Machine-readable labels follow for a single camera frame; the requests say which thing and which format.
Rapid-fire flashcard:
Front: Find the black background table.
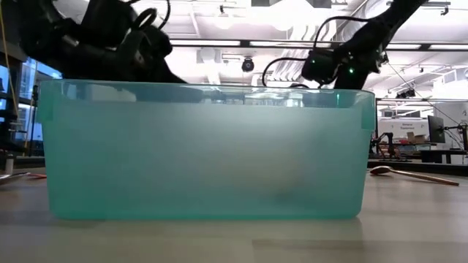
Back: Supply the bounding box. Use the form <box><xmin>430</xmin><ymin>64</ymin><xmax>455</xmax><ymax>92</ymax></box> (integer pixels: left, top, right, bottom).
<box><xmin>367</xmin><ymin>149</ymin><xmax>468</xmax><ymax>177</ymax></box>

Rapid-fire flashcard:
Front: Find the teal translucent plastic bin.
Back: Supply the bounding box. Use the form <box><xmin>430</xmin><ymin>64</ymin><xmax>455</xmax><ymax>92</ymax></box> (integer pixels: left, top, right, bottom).
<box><xmin>36</xmin><ymin>79</ymin><xmax>377</xmax><ymax>221</ymax></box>

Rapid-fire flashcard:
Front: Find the yellow cable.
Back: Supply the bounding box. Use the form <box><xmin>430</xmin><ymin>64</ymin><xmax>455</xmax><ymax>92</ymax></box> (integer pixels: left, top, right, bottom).
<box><xmin>0</xmin><ymin>0</ymin><xmax>19</xmax><ymax>118</ymax></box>

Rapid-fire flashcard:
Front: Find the black computer monitor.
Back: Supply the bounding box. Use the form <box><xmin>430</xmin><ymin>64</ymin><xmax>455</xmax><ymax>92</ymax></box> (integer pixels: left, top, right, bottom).
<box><xmin>427</xmin><ymin>115</ymin><xmax>447</xmax><ymax>145</ymax></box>

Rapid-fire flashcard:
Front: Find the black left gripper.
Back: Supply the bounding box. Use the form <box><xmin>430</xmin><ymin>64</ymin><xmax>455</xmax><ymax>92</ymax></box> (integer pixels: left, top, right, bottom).
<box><xmin>109</xmin><ymin>25</ymin><xmax>204</xmax><ymax>104</ymax></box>

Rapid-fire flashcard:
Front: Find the black tripod stand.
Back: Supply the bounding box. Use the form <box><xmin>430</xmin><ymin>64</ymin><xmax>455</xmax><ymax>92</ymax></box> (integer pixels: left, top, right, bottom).
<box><xmin>30</xmin><ymin>84</ymin><xmax>40</xmax><ymax>157</ymax></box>

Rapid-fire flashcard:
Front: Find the white sign board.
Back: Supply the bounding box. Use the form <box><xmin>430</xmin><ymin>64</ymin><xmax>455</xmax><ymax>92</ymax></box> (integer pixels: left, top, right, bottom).
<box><xmin>378</xmin><ymin>118</ymin><xmax>429</xmax><ymax>139</ymax></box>

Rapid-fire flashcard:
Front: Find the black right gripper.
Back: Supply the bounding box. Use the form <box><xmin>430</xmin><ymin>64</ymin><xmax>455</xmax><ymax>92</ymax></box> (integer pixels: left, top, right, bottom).
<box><xmin>332</xmin><ymin>36</ymin><xmax>388</xmax><ymax>91</ymax></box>

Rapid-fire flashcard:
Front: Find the cardboard box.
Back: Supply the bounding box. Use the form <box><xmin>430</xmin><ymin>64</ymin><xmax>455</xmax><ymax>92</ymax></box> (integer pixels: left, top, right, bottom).
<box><xmin>407</xmin><ymin>131</ymin><xmax>427</xmax><ymax>145</ymax></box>

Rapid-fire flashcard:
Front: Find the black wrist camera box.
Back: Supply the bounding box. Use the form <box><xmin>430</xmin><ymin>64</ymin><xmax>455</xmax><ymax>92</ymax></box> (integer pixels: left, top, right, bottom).
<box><xmin>300</xmin><ymin>48</ymin><xmax>339</xmax><ymax>84</ymax></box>

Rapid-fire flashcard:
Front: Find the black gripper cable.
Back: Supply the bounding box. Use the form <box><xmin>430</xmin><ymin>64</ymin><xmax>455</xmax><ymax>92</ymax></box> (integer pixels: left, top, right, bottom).
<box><xmin>261</xmin><ymin>57</ymin><xmax>308</xmax><ymax>88</ymax></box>
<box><xmin>313</xmin><ymin>15</ymin><xmax>372</xmax><ymax>50</ymax></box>
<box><xmin>130</xmin><ymin>0</ymin><xmax>172</xmax><ymax>32</ymax></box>

